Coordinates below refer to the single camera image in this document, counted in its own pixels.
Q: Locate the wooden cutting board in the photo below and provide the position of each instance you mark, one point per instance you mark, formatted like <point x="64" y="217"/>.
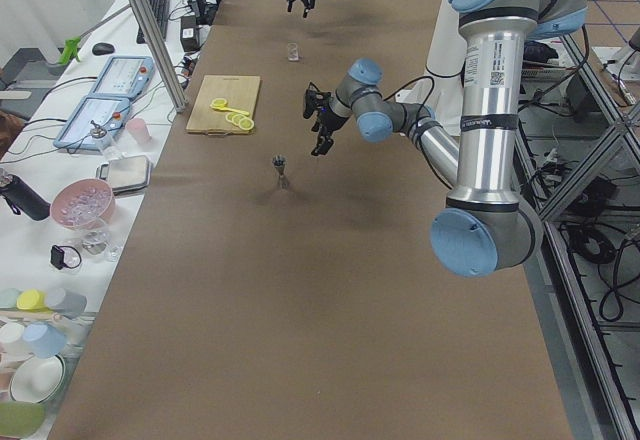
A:
<point x="240" y="91"/>

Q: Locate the pink plastic cup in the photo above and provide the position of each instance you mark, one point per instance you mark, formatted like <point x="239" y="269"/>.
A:
<point x="138" y="130"/>

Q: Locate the yellow plastic knife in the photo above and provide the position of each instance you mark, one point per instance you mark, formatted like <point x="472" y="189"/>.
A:
<point x="235" y="110"/>

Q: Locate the small clear glass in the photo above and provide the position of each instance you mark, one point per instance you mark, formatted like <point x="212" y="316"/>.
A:
<point x="293" y="53"/>

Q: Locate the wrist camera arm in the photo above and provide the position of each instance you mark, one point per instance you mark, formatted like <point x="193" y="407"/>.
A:
<point x="314" y="100"/>

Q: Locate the metal tray scale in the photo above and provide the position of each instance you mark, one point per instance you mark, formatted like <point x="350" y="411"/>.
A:
<point x="126" y="175"/>

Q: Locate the yellow plastic cup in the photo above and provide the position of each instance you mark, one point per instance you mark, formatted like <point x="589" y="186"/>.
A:
<point x="31" y="300"/>

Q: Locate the wine glass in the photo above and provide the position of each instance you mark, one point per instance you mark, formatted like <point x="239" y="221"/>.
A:
<point x="95" y="239"/>

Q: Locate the green bowl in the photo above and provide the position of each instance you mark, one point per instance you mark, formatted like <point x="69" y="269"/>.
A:
<point x="21" y="419"/>

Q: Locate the lemon slice on knife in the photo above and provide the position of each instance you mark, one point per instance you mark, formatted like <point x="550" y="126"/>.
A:
<point x="219" y="104"/>

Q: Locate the black computer mouse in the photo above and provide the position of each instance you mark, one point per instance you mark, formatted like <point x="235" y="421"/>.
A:
<point x="102" y="48"/>

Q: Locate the lower teach pendant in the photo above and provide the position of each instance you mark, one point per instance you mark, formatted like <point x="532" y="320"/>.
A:
<point x="111" y="113"/>

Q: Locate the teach pendant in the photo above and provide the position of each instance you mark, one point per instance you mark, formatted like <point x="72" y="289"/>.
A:
<point x="111" y="113"/>
<point x="123" y="76"/>

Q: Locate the aluminium frame post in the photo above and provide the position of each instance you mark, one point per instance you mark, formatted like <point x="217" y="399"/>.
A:
<point x="159" y="53"/>

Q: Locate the black bottle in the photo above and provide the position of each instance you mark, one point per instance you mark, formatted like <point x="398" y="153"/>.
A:
<point x="21" y="198"/>

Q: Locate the black keyboard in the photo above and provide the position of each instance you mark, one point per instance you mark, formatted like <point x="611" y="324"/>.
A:
<point x="160" y="13"/>

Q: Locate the blue plastic cup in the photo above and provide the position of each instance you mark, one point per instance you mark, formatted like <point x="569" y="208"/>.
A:
<point x="43" y="339"/>

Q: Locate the steel jigger measuring cup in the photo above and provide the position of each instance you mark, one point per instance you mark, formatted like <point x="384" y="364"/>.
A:
<point x="279" y="164"/>

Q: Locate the grey plastic cup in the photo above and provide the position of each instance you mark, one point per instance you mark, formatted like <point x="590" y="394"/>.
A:
<point x="66" y="302"/>

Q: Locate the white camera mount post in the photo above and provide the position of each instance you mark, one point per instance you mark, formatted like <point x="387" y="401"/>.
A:
<point x="444" y="64"/>

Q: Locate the white plate bowl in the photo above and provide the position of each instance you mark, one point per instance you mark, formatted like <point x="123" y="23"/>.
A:
<point x="37" y="379"/>

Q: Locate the pink bowl with ice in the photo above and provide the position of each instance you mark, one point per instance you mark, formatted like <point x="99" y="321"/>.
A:
<point x="82" y="203"/>

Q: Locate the upper teach pendant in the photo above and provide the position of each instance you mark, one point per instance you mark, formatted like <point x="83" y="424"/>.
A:
<point x="123" y="76"/>

